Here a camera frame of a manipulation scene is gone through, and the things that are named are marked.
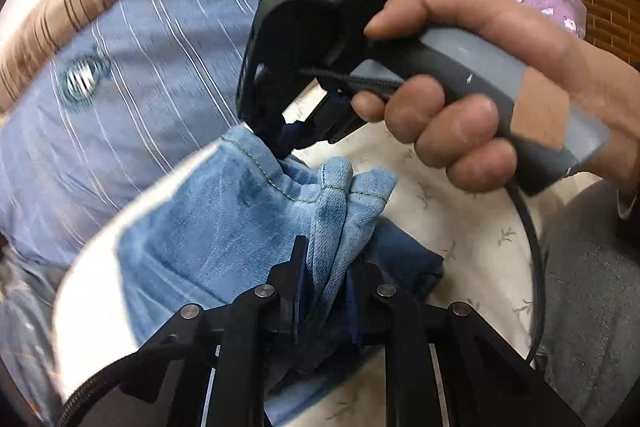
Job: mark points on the blue denim pants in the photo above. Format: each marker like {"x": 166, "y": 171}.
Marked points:
{"x": 210, "y": 217}

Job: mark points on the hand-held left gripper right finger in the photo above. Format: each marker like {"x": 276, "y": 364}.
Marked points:
{"x": 356, "y": 312}

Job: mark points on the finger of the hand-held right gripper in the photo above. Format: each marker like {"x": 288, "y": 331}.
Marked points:
{"x": 340, "y": 119}
{"x": 295, "y": 137}

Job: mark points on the person's right hand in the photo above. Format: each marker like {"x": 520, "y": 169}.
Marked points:
{"x": 500, "y": 17}

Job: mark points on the cream leaf-print bedsheet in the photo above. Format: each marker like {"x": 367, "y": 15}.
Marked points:
{"x": 475, "y": 237}

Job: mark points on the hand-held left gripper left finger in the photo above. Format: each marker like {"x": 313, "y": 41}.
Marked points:
{"x": 295, "y": 292}

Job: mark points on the person's right leg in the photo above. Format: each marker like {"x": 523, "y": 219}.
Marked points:
{"x": 590, "y": 297}

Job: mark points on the blue plaid quilt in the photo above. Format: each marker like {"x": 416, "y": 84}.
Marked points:
{"x": 150, "y": 72}

